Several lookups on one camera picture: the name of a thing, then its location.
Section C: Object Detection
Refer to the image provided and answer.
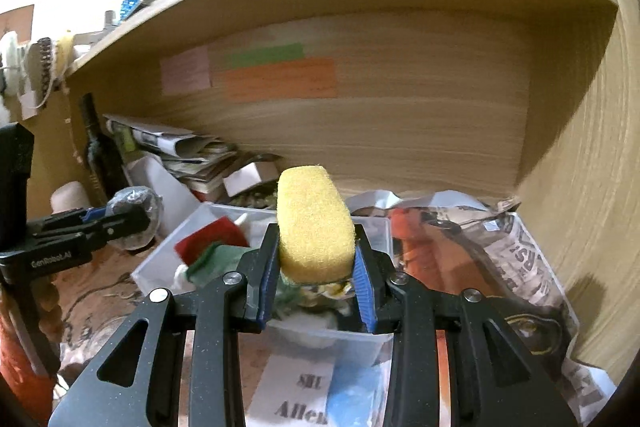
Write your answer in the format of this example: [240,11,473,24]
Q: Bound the braided headband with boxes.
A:
[31,37,57,108]

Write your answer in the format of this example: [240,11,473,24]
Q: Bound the crumpled newspaper sheet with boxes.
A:
[350,189,622,427]

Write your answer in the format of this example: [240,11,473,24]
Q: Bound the person's left hand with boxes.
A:
[34,281,64,349]

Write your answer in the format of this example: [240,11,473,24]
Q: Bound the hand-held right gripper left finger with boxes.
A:
[48,223,281,427]

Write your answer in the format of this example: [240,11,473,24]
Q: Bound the clear plastic storage box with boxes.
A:
[130,201,394,366]

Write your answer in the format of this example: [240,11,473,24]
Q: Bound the dark wine bottle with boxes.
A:
[79,92,132,204]

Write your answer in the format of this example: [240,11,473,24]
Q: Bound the yellow sponge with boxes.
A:
[276,164,358,285]

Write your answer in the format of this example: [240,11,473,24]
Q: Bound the white printed paper sheet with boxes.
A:
[244,351,337,427]

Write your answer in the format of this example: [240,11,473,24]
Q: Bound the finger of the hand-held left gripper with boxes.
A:
[30,207,109,236]
[31,208,152,254]

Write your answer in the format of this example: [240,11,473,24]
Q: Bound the light blue cloth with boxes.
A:
[324,361,385,427]

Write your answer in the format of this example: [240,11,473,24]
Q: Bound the dark green felt cloth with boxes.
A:
[186,241,252,292]

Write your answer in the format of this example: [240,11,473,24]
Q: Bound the pink sticky note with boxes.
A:
[160,45,213,96]

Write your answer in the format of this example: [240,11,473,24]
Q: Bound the stack of folded newspapers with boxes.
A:
[101,113,240,204]

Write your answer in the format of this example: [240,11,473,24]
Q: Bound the clear-wrapped dark ball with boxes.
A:
[106,186,164,252]

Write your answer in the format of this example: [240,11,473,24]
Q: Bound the green sticky note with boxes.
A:
[226,42,306,68]

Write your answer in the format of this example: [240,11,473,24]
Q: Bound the pale pink mug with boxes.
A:
[51,181,97,215]

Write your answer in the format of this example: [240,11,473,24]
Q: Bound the white plastic sheet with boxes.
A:
[126,156,202,239]

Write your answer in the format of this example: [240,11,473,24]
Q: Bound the wooden shelf unit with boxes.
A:
[25,0,640,388]

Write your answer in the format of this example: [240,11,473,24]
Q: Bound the small white cardboard box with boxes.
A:
[221,161,280,198]

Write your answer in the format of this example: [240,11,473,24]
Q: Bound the orange sticky note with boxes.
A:
[224,58,339,101]

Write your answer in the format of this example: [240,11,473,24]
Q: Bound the red felt cloth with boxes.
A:
[173,216,251,269]

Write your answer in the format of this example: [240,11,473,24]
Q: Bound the vintage print tablecloth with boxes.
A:
[0,247,161,413]

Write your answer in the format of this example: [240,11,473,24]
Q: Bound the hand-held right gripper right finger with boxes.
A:
[352,234,578,427]

